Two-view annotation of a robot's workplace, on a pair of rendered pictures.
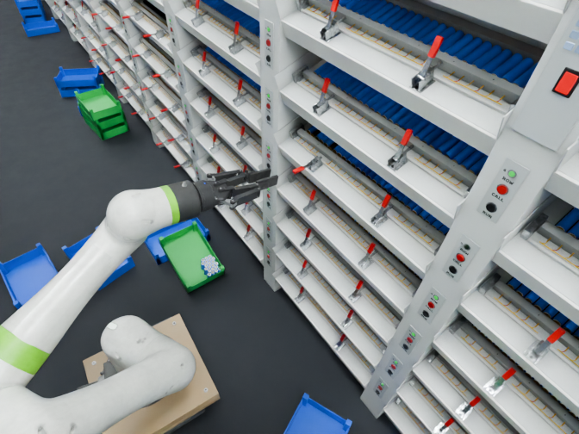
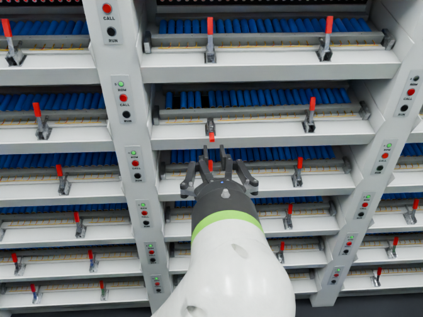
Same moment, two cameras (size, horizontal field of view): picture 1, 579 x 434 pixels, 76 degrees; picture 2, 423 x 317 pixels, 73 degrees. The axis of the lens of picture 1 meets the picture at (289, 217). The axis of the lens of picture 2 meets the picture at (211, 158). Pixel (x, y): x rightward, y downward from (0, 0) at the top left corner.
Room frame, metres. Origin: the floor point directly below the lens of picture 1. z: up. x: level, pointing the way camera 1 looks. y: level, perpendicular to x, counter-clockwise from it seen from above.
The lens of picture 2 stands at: (0.48, 0.48, 1.25)
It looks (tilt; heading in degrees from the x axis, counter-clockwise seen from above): 34 degrees down; 306
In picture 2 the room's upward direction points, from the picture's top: straight up
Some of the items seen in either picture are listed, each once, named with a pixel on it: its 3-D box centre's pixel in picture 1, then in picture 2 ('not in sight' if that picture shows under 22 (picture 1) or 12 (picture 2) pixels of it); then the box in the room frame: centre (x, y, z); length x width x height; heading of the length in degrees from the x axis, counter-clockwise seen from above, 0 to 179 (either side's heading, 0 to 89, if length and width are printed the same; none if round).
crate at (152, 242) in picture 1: (176, 235); not in sight; (1.28, 0.60, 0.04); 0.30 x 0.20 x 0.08; 129
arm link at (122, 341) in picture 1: (133, 348); not in sight; (0.47, 0.44, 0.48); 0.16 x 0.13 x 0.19; 65
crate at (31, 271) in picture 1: (31, 276); not in sight; (0.97, 1.22, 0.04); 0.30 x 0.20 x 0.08; 44
